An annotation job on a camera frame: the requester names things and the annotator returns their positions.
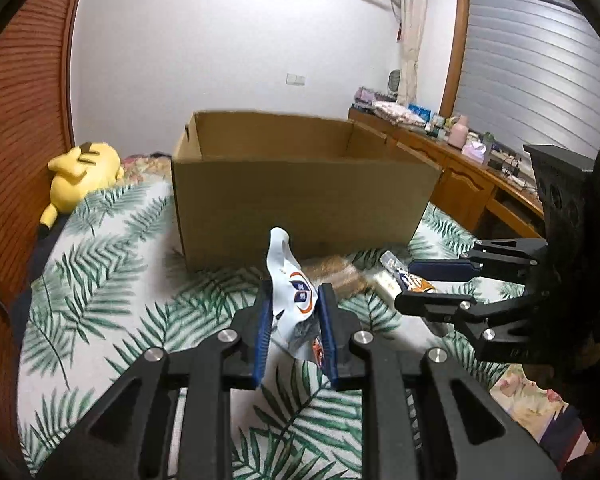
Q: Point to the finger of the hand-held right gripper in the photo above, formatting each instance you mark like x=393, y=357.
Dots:
x=440, y=270
x=430, y=305

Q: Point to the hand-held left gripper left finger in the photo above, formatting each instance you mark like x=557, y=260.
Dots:
x=262, y=340

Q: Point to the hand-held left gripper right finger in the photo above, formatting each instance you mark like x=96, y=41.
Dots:
x=328, y=335

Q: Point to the white orange snack packet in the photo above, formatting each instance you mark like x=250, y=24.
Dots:
x=417, y=284

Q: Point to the small white snack packet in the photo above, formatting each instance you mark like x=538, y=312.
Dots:
x=387, y=282

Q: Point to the white blue print snack packet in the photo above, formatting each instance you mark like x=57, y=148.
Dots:
x=292, y=285

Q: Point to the brown bread packet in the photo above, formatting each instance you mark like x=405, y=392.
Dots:
x=337, y=272

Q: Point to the brown cardboard box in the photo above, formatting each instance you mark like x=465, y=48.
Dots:
x=305, y=210

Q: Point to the white power strip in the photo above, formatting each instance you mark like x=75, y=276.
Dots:
x=514, y=180

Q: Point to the wooden cabinet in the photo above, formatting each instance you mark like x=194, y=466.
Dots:
x=465, y=185

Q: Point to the floral bed sheet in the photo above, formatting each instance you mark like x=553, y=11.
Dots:
x=530, y=400

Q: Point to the pink bottle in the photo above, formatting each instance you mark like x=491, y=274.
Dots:
x=459, y=132

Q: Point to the floral folded cloth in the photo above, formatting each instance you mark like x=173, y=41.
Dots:
x=395, y=111

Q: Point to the leaf printed blanket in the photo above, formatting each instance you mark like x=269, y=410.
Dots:
x=105, y=285

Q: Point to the grey window blinds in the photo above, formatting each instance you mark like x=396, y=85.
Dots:
x=530, y=70

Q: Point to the purple folded cloth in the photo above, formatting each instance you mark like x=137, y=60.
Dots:
x=369, y=96

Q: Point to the small white fan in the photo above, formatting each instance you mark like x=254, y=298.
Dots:
x=394, y=80

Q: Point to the cream curtain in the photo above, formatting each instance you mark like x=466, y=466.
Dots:
x=410, y=35

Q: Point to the yellow plush toy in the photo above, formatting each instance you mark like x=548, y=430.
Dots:
x=80, y=175

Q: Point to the wooden louvered wardrobe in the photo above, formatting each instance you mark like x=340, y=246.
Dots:
x=25, y=85

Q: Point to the wooden window frame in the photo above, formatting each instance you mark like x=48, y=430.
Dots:
x=460, y=35

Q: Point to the white wall switch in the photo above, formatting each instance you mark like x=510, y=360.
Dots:
x=295, y=79

